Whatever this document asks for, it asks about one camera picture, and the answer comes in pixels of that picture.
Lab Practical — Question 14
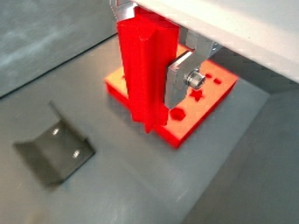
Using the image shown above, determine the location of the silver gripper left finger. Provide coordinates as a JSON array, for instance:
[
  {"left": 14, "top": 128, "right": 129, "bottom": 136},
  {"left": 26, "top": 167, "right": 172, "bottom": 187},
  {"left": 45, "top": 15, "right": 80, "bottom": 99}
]
[{"left": 109, "top": 0, "right": 137, "bottom": 21}]

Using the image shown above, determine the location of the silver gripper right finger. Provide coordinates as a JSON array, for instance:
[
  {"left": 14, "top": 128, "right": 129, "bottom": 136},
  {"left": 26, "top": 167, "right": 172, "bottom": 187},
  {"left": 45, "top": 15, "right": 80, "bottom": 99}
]
[{"left": 164, "top": 26, "right": 221, "bottom": 109}]

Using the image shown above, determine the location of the red star-shaped peg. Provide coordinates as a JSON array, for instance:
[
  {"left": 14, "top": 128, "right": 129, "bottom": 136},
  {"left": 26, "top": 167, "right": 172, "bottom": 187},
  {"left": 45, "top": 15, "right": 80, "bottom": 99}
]
[{"left": 116, "top": 6, "right": 180, "bottom": 132}]

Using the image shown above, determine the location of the dark grey curved holder block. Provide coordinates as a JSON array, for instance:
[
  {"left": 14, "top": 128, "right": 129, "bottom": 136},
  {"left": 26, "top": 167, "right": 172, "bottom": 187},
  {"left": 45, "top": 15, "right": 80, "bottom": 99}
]
[{"left": 13, "top": 101, "right": 96, "bottom": 187}]

